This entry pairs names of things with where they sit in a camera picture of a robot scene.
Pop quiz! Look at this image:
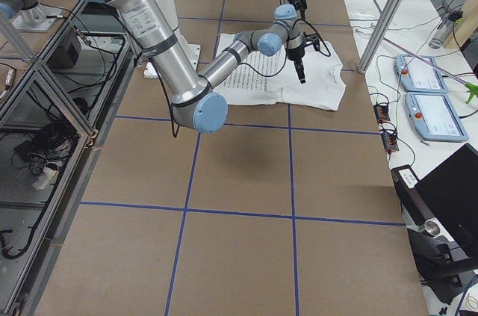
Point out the black monitor stand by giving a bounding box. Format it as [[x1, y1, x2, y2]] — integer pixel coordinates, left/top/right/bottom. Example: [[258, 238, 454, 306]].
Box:
[[407, 219, 477, 305]]

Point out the upper blue teach pendant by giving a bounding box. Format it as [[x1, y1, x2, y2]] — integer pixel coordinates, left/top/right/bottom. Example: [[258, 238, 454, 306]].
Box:
[[394, 54, 448, 94]]

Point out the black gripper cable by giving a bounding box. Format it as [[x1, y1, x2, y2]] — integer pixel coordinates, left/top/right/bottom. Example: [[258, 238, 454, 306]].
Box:
[[170, 19, 318, 138]]

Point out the metal reacher grabber tool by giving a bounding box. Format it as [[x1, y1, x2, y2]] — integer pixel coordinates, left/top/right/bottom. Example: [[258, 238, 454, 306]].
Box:
[[382, 37, 477, 104]]

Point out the blue teach pendant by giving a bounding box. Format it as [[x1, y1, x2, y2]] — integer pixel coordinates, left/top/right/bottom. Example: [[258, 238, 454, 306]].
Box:
[[394, 54, 448, 94], [405, 92, 469, 143]]

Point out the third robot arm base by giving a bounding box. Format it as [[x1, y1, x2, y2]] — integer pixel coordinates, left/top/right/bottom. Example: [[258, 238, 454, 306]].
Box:
[[1, 0, 63, 32]]

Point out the aluminium frame post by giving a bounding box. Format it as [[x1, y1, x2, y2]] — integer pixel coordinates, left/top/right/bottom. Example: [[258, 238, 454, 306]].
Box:
[[357, 0, 402, 75]]

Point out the white long-sleeve printed shirt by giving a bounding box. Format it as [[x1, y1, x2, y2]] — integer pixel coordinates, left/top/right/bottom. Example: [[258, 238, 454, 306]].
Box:
[[214, 41, 346, 111]]

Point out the black laptop computer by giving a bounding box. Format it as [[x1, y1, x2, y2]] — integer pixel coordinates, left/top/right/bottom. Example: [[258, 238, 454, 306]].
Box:
[[391, 143, 477, 254]]

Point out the lower blue teach pendant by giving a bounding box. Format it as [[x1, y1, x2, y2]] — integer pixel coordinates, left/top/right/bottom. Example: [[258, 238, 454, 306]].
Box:
[[405, 92, 469, 143]]

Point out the orange black connector block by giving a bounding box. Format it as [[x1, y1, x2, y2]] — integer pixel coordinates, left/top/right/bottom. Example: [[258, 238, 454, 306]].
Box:
[[373, 103, 391, 123]]

